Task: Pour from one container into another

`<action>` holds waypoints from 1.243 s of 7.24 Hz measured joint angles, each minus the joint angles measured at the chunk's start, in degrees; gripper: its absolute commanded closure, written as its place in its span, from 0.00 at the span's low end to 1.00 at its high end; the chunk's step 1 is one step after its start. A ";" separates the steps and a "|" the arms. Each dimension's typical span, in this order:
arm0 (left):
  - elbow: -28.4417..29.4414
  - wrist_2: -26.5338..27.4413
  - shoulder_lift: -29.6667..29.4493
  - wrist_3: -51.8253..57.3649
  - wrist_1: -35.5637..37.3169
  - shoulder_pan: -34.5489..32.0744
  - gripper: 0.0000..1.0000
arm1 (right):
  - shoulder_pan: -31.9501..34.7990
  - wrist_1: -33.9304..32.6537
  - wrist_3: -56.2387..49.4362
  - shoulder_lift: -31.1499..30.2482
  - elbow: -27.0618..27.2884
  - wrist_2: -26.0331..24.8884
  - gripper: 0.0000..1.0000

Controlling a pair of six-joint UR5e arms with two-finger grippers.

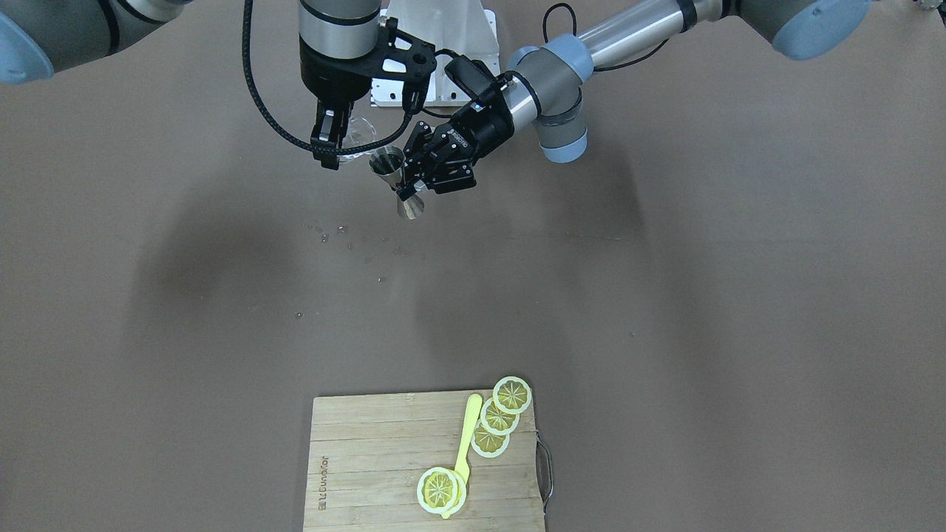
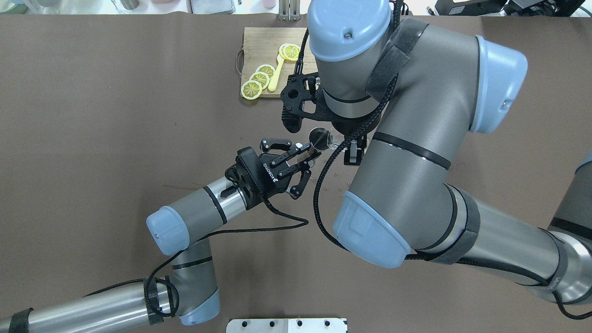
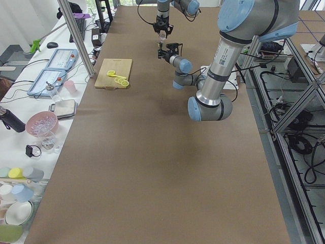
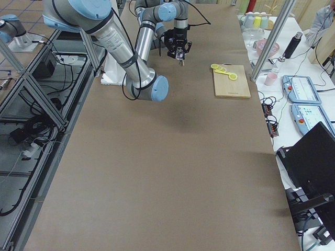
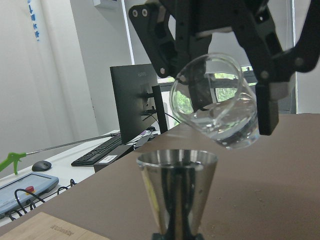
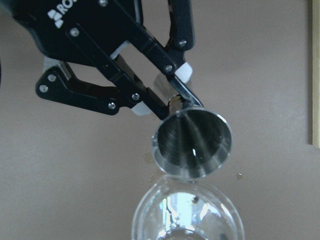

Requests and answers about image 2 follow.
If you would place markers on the lemon slice middle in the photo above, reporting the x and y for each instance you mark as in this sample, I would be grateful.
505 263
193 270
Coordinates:
262 78

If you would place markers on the lemon slice on spoon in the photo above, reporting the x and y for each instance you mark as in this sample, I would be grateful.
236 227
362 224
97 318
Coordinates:
289 52

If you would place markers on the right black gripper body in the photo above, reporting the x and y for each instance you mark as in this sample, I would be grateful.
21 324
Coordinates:
353 153

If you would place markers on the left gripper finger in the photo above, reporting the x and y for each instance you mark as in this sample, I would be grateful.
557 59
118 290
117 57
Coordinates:
295 191
283 158

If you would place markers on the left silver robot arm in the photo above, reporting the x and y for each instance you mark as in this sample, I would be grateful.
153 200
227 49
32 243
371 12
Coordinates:
181 230

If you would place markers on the steel jigger measuring cup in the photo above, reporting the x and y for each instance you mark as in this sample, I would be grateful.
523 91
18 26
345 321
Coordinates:
308 154

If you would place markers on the clear glass cup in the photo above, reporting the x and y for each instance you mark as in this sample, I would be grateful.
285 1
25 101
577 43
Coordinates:
321 139

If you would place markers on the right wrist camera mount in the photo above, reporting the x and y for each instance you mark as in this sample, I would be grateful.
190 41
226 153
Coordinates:
299 89

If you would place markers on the bamboo cutting board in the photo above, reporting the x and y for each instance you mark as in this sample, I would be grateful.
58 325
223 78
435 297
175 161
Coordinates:
261 46

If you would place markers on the aluminium frame post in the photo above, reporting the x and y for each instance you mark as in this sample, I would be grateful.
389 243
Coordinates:
289 10

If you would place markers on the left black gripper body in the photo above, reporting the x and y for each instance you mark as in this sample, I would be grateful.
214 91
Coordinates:
265 175

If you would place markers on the yellow plastic spoon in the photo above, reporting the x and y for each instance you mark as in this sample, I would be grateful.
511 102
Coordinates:
276 74

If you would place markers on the lemon slice near spoon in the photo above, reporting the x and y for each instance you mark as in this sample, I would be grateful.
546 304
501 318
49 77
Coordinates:
268 69

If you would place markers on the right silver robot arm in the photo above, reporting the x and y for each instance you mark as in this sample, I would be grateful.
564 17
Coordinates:
431 87

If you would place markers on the grey metal tray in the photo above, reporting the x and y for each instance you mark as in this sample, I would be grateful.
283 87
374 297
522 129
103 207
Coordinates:
204 7

